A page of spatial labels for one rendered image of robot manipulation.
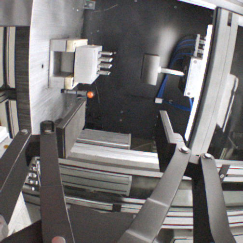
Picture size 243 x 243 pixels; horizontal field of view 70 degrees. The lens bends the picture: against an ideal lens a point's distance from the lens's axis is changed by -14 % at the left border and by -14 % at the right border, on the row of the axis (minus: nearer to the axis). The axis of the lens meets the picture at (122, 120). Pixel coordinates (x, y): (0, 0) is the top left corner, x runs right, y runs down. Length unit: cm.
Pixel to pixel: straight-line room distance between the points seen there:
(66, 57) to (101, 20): 28
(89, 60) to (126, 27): 34
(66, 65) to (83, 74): 10
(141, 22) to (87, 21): 22
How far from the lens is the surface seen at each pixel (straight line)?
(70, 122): 17
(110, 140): 66
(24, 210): 61
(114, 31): 82
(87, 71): 53
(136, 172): 50
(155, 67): 58
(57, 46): 53
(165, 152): 16
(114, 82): 85
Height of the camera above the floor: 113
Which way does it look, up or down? 1 degrees down
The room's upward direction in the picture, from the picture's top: 98 degrees clockwise
